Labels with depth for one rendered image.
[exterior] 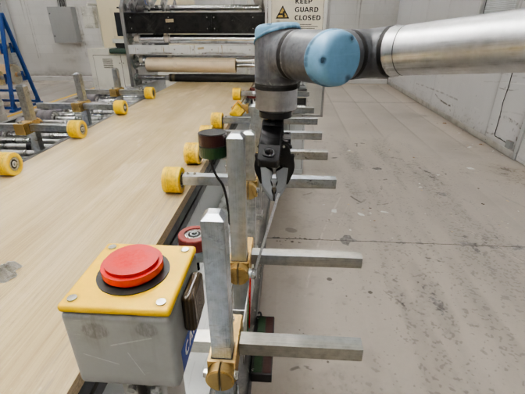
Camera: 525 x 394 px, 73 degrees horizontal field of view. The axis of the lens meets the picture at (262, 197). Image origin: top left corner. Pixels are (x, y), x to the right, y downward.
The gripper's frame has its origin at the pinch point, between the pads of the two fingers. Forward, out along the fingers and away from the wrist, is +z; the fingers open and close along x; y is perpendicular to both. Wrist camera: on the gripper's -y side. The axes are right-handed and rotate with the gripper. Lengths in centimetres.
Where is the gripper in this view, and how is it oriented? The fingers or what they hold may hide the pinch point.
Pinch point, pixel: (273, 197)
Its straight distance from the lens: 83.8
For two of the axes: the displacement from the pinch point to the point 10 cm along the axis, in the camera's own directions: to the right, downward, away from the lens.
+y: 0.7, -4.4, 9.0
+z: 0.0, 9.0, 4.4
